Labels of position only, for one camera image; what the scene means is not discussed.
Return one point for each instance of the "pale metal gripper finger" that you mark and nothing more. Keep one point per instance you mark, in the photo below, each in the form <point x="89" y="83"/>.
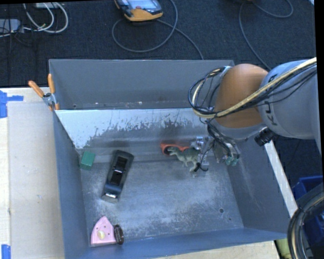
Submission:
<point x="200" y="142"/>
<point x="204" y="162"/>

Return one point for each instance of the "grey-green toy dinosaur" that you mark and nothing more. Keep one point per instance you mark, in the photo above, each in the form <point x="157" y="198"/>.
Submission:
<point x="188" y="156"/>

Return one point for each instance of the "grey metal bin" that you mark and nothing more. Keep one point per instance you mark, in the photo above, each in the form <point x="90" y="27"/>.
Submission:
<point x="165" y="196"/>

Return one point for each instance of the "black stapler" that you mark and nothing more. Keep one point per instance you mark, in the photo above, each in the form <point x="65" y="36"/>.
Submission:
<point x="117" y="173"/>

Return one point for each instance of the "dark brown oval piece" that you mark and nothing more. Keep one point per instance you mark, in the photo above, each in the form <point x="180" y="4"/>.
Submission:
<point x="119" y="234"/>

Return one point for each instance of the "green block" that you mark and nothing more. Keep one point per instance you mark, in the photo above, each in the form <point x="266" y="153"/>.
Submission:
<point x="87" y="160"/>

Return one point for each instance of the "pink toy cake slice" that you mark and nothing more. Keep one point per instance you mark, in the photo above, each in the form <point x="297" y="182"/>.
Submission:
<point x="101" y="233"/>

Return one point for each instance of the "pale wood flat board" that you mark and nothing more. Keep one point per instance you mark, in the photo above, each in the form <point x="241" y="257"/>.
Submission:
<point x="31" y="173"/>

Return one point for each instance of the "black cylinder on white bracket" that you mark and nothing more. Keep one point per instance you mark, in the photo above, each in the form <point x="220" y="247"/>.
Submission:
<point x="263" y="137"/>

